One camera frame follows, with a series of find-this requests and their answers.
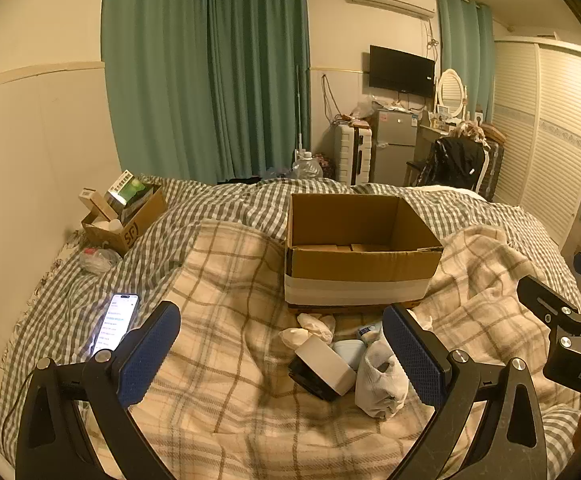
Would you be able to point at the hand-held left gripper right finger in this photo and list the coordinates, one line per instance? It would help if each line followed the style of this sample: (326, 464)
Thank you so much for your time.
(413, 355)

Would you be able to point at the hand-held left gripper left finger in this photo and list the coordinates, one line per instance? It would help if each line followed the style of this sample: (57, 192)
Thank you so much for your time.
(150, 350)

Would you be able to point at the white sock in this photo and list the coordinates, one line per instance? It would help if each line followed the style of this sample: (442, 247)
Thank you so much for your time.
(380, 385)

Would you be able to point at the light blue earbuds case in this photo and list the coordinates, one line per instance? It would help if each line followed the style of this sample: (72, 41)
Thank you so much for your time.
(349, 355)

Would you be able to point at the white oblong box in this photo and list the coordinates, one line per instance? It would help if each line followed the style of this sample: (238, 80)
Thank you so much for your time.
(325, 362)

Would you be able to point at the large cardboard box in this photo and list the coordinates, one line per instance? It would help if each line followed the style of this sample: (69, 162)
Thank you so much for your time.
(365, 270)

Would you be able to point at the beige tissue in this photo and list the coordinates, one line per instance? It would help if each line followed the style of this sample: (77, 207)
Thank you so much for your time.
(293, 336)
(316, 325)

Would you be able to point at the smartphone with lit screen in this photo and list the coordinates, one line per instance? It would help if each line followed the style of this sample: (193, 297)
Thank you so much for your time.
(115, 325)

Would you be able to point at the beige plaid blanket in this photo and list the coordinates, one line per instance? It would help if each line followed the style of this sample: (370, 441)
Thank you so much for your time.
(230, 310)

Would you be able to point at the clear plastic bag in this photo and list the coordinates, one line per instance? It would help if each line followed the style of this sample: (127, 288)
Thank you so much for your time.
(98, 260)

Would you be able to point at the small cardboard box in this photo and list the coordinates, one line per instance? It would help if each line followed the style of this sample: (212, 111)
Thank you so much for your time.
(135, 227)

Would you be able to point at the white round container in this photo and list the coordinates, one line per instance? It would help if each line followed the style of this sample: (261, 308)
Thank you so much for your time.
(109, 224)

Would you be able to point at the brown suitcase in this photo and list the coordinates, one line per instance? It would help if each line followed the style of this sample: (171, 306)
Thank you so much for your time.
(494, 167)

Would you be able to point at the white louvred wardrobe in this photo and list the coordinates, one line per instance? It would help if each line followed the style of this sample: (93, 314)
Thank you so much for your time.
(545, 135)

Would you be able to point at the slender tan box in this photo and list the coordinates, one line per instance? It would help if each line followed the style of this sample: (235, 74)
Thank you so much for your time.
(101, 205)

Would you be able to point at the green medicine box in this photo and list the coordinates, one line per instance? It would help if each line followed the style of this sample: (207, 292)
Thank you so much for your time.
(131, 191)

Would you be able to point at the black jacket on chair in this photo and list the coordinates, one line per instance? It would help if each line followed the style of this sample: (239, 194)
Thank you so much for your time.
(453, 162)

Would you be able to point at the beige cloth pile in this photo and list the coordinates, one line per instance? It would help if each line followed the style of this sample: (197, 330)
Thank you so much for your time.
(470, 130)

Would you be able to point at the white dressing table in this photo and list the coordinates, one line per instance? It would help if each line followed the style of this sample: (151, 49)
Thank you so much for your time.
(428, 142)

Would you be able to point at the grey small fridge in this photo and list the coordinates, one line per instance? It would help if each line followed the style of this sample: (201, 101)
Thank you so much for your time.
(394, 150)

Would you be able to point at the white ribbed suitcase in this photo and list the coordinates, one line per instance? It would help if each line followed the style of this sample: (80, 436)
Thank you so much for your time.
(353, 155)

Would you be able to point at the floral bag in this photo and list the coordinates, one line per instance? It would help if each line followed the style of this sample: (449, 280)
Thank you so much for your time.
(325, 165)

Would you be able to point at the large clear water bottle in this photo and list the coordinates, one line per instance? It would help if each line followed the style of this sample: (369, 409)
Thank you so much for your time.
(306, 167)

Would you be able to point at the white oval mirror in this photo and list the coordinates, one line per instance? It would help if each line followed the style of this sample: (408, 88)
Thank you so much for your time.
(451, 89)

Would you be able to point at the plastic bag on fridge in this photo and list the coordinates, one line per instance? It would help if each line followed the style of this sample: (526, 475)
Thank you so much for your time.
(364, 109)

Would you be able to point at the narrow green curtain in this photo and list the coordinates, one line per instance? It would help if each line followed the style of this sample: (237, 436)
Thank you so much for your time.
(463, 50)

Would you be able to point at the white mop pole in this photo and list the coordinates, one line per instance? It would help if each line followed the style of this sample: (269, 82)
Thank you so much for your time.
(299, 110)

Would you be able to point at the wide green curtain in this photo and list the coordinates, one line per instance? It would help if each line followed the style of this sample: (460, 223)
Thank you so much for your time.
(155, 70)

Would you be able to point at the dark green curtain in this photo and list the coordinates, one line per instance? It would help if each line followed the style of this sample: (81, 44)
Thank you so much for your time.
(255, 70)

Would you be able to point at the black wall television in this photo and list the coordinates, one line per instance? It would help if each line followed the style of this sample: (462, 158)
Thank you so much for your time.
(401, 71)

